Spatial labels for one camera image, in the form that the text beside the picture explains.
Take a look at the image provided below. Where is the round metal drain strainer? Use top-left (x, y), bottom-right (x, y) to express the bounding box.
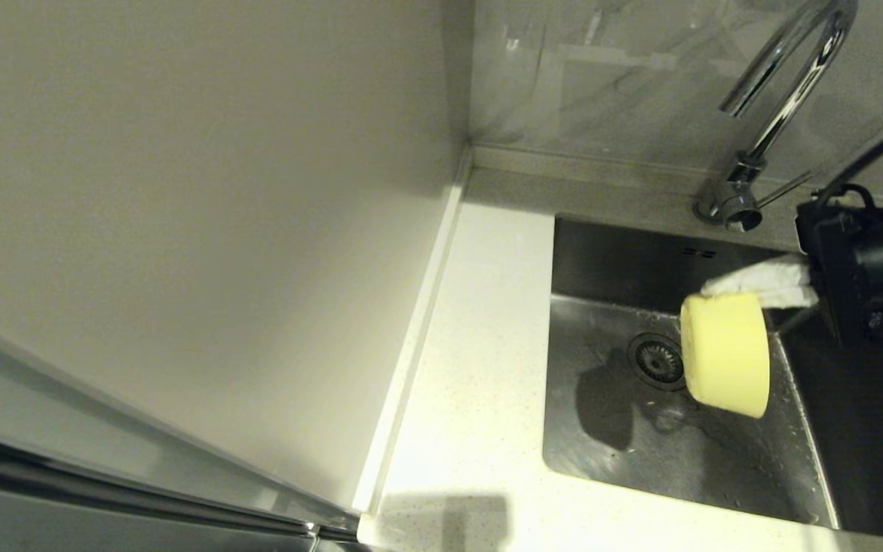
top-left (627, 332), bottom-right (689, 392)

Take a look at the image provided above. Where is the chrome gooseneck faucet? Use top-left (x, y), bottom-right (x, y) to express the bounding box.
top-left (696, 0), bottom-right (860, 233)

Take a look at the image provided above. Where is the dark refrigerator door handle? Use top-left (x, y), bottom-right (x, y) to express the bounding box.
top-left (0, 429), bottom-right (358, 539)

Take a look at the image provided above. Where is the chrome faucet lever handle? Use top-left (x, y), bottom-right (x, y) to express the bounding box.
top-left (757, 170), bottom-right (816, 209)

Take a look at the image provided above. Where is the white cabinet side panel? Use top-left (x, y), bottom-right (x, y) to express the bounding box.
top-left (0, 0), bottom-right (475, 513)

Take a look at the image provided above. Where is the stainless steel sink basin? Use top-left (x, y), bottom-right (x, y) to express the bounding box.
top-left (543, 215), bottom-right (883, 544)

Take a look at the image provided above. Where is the white countertop edge strip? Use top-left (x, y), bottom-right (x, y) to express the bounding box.
top-left (353, 149), bottom-right (473, 514)

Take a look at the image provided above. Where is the yellow-green bowl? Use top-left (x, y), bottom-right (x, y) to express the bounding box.
top-left (679, 291), bottom-right (772, 419)

